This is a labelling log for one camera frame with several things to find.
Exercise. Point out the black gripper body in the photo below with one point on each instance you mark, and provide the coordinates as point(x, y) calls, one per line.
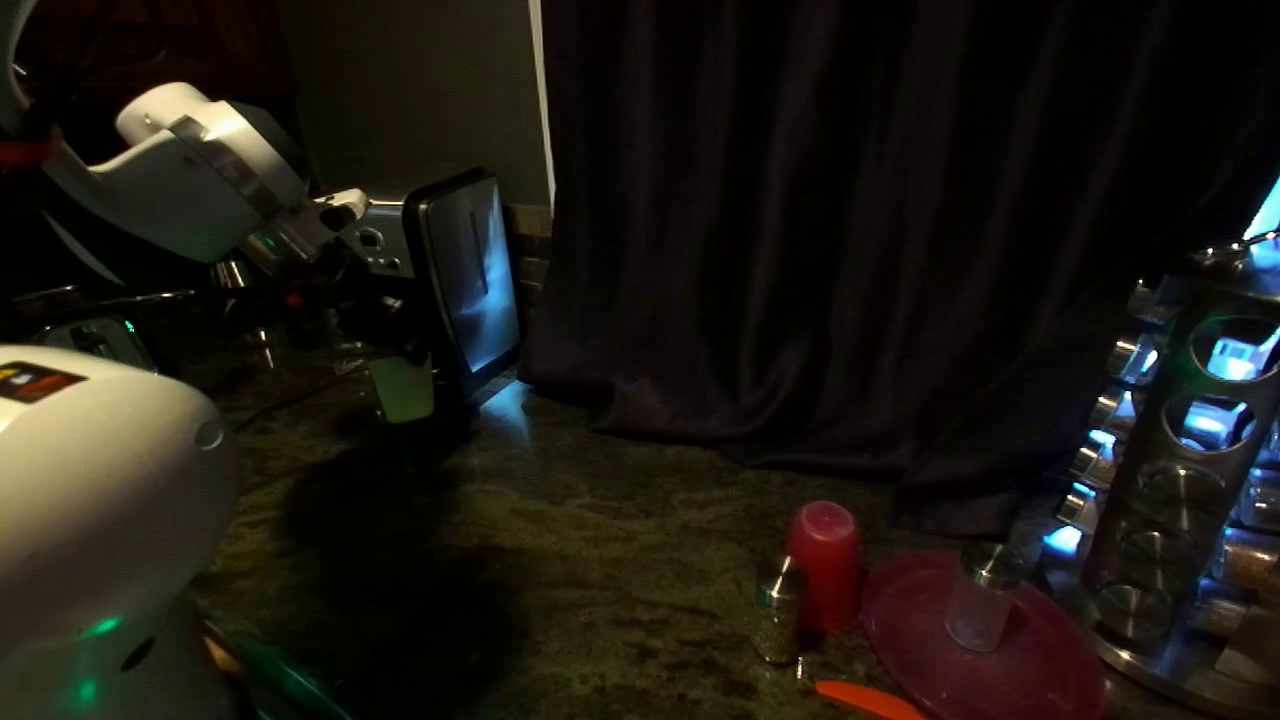
point(310, 263)

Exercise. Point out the dark curtain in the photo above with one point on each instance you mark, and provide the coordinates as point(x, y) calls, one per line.
point(865, 225)

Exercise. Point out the small device with green light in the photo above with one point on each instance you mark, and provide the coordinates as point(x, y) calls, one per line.
point(101, 339)

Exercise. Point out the shiny metal stand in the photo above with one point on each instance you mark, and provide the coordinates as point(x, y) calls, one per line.
point(246, 315)

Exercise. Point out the silver toaster oven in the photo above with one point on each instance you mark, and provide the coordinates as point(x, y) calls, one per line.
point(464, 287)

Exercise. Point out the metal spice rack carousel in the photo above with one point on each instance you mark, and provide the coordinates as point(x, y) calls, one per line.
point(1175, 504)

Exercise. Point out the white vertical frame strip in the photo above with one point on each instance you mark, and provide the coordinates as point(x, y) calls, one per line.
point(543, 95)

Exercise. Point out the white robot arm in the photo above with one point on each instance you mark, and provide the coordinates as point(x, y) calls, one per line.
point(95, 521)

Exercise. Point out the red plastic bowl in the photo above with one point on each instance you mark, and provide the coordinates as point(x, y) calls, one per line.
point(983, 653)

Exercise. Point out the green plastic cup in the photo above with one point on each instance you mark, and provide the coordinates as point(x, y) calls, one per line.
point(402, 388)

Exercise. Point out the red plastic cup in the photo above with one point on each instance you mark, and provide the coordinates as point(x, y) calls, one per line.
point(824, 561)

